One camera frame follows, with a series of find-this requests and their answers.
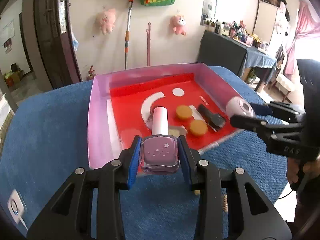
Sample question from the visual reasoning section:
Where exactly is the gold studded cylinder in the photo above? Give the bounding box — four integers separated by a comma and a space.
222, 194, 228, 213

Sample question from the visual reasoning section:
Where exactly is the pink round gadget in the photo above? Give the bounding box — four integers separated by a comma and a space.
226, 96, 255, 118

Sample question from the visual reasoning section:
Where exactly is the orange round puck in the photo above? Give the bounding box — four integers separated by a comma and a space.
189, 120, 208, 137
176, 105, 193, 120

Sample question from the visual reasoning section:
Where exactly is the purple nail polish bottle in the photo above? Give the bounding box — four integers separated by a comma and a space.
139, 106, 179, 175

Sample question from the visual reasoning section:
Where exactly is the brown square compact case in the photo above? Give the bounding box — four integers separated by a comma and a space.
168, 126, 188, 138

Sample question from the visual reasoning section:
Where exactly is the green and orange toy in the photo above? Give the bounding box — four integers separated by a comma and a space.
194, 190, 201, 196

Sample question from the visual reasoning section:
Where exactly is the person's right hand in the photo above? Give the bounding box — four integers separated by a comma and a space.
286, 157, 319, 191

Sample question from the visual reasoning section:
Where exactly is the side table with blue cloth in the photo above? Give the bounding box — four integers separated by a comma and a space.
197, 30, 277, 92

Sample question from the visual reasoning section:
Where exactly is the red Miniso paper liner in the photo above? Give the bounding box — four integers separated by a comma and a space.
110, 73, 236, 150

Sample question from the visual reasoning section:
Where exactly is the purple cardboard tray box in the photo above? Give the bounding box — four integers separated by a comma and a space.
87, 63, 238, 169

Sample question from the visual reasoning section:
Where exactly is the blue textured table cloth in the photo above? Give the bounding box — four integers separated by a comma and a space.
1, 81, 287, 239

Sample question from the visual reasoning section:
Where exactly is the white wardrobe cabinet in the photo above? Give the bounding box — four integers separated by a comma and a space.
253, 1, 290, 49

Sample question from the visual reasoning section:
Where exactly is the pink curtain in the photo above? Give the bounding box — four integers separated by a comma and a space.
284, 0, 319, 75

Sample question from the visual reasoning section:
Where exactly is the cosmetics clutter on table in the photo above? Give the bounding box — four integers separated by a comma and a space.
201, 18, 269, 50

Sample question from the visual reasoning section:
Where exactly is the white charger puck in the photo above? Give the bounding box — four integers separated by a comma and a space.
8, 189, 25, 224

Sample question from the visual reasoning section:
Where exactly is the pink plush toy right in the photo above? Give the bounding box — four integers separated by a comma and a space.
171, 15, 187, 36

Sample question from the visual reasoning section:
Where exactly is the pink plush toy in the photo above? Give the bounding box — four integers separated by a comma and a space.
171, 15, 187, 36
96, 8, 116, 35

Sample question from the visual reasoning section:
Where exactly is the mop with orange grip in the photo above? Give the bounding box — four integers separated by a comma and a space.
124, 0, 133, 70

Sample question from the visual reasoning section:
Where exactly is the pink plush toy left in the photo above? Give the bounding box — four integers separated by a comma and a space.
96, 8, 116, 35

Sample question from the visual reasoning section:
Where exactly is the dark wooden door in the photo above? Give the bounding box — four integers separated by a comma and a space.
34, 0, 81, 89

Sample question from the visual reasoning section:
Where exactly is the white charger cable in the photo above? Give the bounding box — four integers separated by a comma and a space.
18, 217, 29, 231

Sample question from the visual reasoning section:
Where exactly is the wall mirror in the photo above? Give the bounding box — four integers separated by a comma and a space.
200, 0, 220, 26

